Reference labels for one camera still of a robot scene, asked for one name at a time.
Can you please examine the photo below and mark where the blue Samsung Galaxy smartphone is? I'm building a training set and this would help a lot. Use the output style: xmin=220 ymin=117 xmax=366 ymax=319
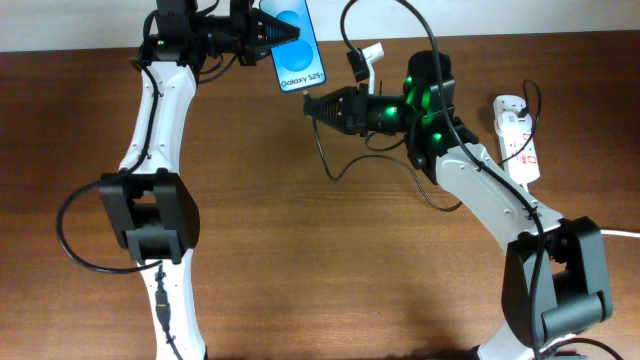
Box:
xmin=259 ymin=0 xmax=326 ymax=93

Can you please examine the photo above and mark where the black USB charging cable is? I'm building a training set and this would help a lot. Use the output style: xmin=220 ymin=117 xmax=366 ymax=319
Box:
xmin=301 ymin=78 xmax=544 ymax=213

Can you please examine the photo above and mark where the black camera cable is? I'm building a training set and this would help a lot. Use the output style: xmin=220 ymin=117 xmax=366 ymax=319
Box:
xmin=55 ymin=0 xmax=239 ymax=360
xmin=339 ymin=0 xmax=626 ymax=360

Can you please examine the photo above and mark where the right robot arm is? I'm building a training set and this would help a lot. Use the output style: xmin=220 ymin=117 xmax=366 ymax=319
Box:
xmin=303 ymin=50 xmax=613 ymax=359

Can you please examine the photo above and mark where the white power strip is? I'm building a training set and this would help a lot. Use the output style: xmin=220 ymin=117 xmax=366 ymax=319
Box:
xmin=493 ymin=95 xmax=540 ymax=189

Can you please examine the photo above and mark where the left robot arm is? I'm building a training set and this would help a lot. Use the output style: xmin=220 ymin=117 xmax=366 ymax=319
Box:
xmin=99 ymin=1 xmax=301 ymax=359

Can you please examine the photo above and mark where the left black camera cable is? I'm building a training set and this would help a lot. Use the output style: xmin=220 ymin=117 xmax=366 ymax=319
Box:
xmin=55 ymin=0 xmax=239 ymax=360

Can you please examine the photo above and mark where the right black camera cable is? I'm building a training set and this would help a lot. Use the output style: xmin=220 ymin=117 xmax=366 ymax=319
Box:
xmin=339 ymin=0 xmax=626 ymax=360

